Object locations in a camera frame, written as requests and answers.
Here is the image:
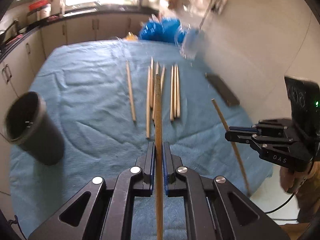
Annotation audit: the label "clear glass beer mug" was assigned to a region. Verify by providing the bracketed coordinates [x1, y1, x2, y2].
[174, 25, 204, 60]

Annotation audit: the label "black cable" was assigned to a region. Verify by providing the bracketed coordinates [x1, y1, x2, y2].
[265, 192, 298, 222]

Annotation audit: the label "wall charger cable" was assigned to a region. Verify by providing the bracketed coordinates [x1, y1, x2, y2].
[198, 0, 217, 30]

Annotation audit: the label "person right hand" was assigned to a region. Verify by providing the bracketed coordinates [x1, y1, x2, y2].
[279, 165, 313, 193]

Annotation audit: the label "black smartphone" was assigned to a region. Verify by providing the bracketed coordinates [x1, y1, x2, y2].
[205, 73, 240, 107]

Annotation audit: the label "lower kitchen cabinets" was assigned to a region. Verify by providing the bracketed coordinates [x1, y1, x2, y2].
[0, 13, 153, 196]

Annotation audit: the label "steel rice cooker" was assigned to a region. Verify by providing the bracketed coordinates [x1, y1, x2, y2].
[27, 3, 52, 24]

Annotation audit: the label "red basin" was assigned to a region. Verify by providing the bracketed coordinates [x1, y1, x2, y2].
[28, 0, 51, 11]

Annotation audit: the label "black utensil holder cup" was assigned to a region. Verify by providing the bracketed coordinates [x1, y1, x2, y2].
[3, 91, 65, 166]

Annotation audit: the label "black camera box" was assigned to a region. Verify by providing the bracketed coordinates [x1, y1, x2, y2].
[284, 76, 319, 140]

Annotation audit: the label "blue towel table cloth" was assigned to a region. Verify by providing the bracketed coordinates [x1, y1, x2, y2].
[10, 40, 272, 236]

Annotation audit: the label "blue plastic bag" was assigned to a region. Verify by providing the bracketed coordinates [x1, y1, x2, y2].
[138, 17, 186, 44]

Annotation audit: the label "black countertop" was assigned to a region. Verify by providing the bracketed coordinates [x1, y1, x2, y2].
[1, 4, 159, 61]

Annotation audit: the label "yellow bag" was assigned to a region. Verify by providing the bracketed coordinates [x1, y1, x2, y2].
[124, 32, 138, 41]

